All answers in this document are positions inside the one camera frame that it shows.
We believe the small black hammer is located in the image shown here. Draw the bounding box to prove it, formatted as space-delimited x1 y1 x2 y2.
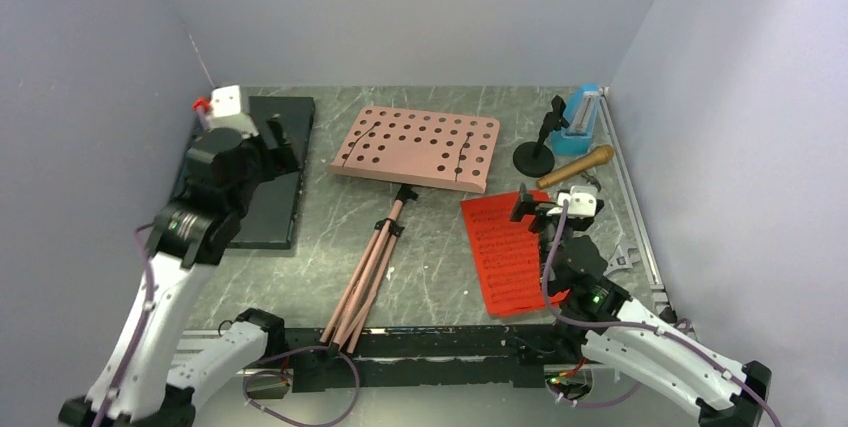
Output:
580 172 603 191

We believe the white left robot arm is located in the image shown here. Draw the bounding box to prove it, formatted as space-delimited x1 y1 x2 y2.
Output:
58 113 300 426

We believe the red adjustable wrench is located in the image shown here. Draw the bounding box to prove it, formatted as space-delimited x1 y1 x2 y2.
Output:
604 243 641 276

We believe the pink music stand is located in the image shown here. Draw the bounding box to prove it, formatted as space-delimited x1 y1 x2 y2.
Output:
320 106 500 354

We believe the red sheet music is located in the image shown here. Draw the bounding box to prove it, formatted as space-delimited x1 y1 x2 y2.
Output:
460 191 545 317

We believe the blue metronome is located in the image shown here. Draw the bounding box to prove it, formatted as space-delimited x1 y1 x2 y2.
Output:
549 84 601 156

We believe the gold microphone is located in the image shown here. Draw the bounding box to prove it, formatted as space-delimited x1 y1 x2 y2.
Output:
535 145 615 189

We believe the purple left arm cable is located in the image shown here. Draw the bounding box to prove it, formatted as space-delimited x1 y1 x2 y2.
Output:
89 105 362 427

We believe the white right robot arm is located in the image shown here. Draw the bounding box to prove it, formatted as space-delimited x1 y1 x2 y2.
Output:
509 187 780 426

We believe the dark blue audio receiver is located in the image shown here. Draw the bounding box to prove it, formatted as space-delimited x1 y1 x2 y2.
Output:
173 95 317 252

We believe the black microphone stand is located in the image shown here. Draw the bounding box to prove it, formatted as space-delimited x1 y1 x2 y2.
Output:
512 95 570 178

